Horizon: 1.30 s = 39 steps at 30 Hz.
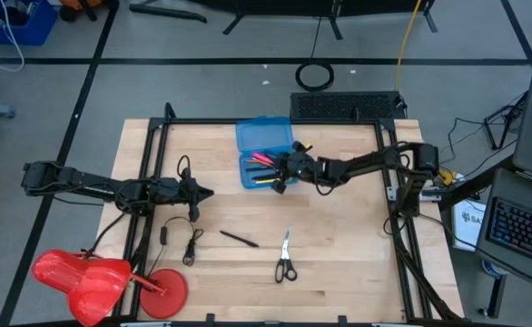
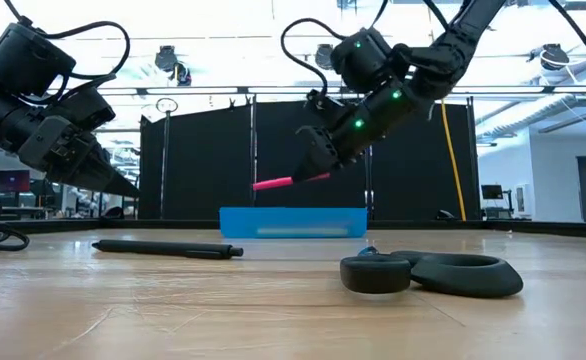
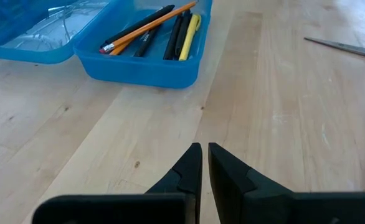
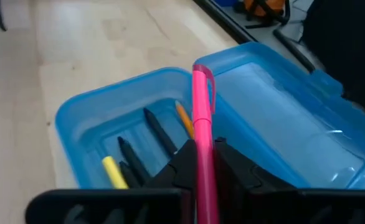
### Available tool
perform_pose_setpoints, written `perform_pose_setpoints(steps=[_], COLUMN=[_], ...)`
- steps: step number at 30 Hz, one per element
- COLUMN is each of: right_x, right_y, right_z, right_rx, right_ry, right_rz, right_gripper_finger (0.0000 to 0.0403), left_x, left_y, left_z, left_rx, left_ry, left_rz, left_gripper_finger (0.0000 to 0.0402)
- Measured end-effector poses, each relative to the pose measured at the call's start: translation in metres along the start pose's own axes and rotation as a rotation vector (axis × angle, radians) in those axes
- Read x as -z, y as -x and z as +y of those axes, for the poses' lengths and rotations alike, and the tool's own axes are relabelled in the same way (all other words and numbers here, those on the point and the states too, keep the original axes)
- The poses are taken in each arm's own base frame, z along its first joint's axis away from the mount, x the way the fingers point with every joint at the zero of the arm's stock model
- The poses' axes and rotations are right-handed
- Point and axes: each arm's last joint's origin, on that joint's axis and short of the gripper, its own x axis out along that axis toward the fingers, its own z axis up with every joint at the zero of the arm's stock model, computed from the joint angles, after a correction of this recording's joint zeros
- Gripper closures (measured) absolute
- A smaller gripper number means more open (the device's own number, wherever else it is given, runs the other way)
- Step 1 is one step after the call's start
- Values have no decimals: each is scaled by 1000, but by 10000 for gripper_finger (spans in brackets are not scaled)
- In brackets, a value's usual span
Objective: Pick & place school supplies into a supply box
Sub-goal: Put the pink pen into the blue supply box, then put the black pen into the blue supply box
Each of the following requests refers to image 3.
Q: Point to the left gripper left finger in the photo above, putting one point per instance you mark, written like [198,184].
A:
[185,177]

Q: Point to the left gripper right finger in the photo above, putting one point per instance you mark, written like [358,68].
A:
[232,186]

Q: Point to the yellow highlighter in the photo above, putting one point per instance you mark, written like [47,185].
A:
[188,43]

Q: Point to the black pen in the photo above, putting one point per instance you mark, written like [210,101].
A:
[145,42]
[145,22]
[171,43]
[184,31]

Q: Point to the blue plastic supply box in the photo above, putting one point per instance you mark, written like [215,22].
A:
[139,71]

